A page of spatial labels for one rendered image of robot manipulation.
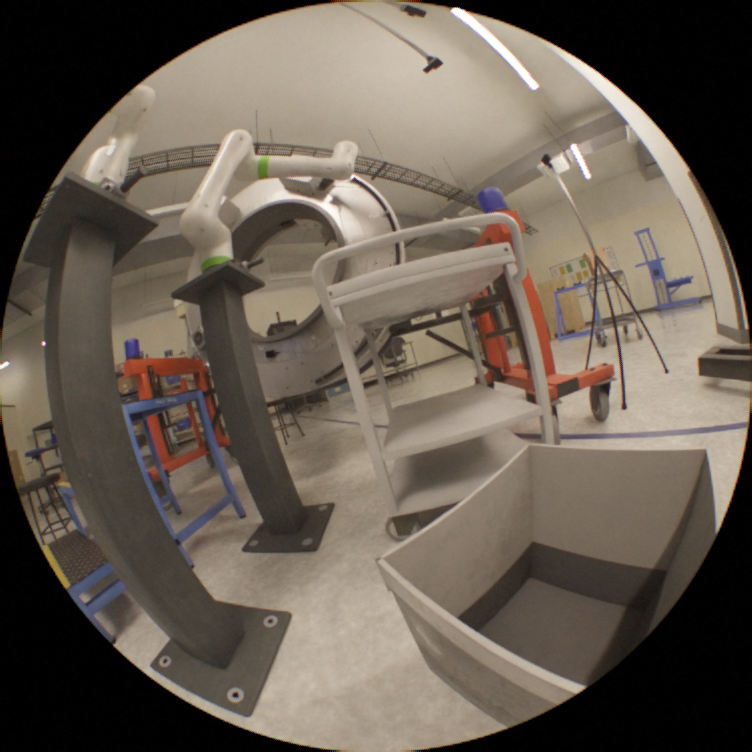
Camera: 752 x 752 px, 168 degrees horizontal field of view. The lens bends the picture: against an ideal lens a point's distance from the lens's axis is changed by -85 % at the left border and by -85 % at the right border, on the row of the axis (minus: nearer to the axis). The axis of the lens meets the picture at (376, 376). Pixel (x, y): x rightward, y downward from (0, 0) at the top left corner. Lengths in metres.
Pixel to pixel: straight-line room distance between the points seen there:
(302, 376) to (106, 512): 1.07
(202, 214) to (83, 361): 0.59
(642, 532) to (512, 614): 0.27
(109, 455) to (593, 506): 0.72
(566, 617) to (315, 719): 0.44
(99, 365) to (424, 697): 0.73
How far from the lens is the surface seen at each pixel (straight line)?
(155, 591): 0.53
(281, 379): 1.34
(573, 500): 0.43
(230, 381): 0.84
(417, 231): 0.50
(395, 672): 0.54
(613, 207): 9.69
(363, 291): 0.56
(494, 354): 1.69
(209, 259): 0.98
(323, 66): 4.02
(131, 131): 1.16
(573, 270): 9.41
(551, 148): 5.98
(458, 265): 0.58
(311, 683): 0.58
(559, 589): 0.59
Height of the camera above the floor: 0.49
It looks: 2 degrees down
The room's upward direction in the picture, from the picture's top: 16 degrees counter-clockwise
